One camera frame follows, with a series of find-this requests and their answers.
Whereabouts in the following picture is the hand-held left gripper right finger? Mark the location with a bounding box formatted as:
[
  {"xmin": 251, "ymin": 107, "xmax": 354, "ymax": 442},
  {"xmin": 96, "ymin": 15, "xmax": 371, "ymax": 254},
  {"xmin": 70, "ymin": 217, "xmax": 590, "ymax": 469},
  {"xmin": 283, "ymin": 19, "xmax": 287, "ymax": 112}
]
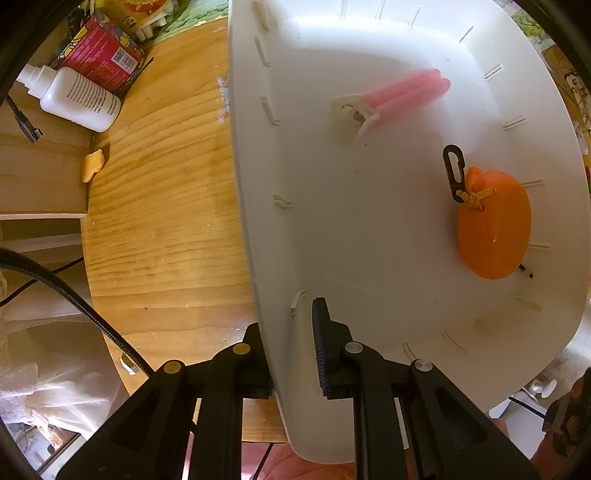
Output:
[{"xmin": 311, "ymin": 298, "xmax": 541, "ymax": 480}]

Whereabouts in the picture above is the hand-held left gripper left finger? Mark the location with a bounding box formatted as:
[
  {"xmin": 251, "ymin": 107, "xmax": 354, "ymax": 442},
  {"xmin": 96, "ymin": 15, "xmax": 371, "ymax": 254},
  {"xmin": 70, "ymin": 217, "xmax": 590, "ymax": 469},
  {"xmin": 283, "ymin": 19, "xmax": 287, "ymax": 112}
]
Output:
[{"xmin": 55, "ymin": 322, "xmax": 274, "ymax": 480}]

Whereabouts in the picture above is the white plastic basket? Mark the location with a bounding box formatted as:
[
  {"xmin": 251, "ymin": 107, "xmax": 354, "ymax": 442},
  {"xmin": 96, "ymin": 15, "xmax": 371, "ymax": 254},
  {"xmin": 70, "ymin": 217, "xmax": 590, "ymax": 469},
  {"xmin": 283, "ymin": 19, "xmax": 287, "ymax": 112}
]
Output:
[{"xmin": 228, "ymin": 0, "xmax": 588, "ymax": 464}]

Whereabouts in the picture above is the pink cloth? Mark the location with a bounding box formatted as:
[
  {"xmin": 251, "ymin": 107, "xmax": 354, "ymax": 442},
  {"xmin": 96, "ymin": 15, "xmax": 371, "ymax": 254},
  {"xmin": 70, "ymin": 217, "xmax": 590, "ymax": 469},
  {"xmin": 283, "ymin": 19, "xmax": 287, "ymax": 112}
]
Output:
[{"xmin": 249, "ymin": 443, "xmax": 356, "ymax": 480}]

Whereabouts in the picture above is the orange oval case with carabiner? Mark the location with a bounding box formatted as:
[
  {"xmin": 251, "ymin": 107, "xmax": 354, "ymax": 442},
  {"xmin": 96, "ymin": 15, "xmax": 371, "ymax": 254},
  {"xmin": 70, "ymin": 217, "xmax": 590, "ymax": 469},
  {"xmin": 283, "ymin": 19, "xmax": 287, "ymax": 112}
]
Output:
[{"xmin": 442, "ymin": 144, "xmax": 533, "ymax": 280}]

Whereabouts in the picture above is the small yellow scrap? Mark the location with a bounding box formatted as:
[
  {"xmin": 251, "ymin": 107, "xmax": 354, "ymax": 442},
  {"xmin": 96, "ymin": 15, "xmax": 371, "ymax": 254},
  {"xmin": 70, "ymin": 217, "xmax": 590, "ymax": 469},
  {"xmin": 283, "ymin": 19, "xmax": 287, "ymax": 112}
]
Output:
[{"xmin": 81, "ymin": 148, "xmax": 106, "ymax": 184}]

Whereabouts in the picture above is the dark patterned cloth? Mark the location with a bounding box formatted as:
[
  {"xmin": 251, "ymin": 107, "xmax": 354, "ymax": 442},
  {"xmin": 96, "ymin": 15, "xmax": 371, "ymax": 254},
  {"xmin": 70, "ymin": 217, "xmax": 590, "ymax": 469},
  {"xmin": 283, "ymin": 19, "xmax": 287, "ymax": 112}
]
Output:
[{"xmin": 545, "ymin": 364, "xmax": 591, "ymax": 457}]

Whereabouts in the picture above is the pink foam hair roller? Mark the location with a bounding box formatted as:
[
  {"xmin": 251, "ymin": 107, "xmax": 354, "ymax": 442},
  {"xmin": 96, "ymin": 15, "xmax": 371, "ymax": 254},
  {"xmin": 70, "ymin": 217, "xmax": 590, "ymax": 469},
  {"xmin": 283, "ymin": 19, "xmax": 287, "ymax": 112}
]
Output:
[{"xmin": 330, "ymin": 68, "xmax": 451, "ymax": 144}]

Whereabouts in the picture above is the wooden shelf board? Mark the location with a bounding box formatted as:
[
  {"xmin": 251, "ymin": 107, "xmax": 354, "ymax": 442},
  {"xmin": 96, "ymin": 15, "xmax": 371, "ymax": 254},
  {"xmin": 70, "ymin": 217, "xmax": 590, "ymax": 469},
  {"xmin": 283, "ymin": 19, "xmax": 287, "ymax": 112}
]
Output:
[{"xmin": 0, "ymin": 78, "xmax": 100, "ymax": 217}]

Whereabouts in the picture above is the white plastic bottle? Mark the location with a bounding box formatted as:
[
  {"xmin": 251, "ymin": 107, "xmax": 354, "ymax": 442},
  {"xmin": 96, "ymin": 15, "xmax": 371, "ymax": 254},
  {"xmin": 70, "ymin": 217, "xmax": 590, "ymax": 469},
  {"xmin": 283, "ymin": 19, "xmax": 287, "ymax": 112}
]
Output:
[{"xmin": 17, "ymin": 64, "xmax": 122, "ymax": 134}]

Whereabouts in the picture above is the red patterned can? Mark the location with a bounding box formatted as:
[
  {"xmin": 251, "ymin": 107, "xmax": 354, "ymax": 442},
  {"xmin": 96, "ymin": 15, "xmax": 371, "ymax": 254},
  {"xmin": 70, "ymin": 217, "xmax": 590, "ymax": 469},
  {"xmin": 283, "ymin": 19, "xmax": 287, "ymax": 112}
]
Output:
[{"xmin": 50, "ymin": 14, "xmax": 146, "ymax": 97}]

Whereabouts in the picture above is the yellow drink carton pack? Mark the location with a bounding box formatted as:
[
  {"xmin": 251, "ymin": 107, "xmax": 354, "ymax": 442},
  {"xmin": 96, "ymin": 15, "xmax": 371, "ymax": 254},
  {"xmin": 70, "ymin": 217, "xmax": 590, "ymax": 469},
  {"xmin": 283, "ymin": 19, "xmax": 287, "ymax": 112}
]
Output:
[{"xmin": 104, "ymin": 0, "xmax": 181, "ymax": 40}]

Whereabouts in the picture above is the black braided cable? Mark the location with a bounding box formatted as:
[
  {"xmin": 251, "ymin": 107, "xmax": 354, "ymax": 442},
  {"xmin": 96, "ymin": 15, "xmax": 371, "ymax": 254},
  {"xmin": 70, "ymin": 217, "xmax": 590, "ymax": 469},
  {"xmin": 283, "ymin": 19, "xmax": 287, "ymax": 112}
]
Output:
[{"xmin": 0, "ymin": 248, "xmax": 155, "ymax": 377}]

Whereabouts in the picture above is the thin black cable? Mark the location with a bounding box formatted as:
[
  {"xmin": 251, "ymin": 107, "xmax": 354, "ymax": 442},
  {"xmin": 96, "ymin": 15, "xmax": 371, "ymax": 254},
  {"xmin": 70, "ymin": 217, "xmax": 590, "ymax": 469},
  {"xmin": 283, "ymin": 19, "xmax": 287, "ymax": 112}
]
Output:
[{"xmin": 0, "ymin": 257, "xmax": 85, "ymax": 306}]

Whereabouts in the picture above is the grey cable plug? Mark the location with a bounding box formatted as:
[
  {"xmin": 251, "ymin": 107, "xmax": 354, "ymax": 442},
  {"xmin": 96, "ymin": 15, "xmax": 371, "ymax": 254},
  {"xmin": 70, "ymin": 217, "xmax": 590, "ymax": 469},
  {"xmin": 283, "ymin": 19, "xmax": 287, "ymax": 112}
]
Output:
[{"xmin": 4, "ymin": 95, "xmax": 44, "ymax": 143}]

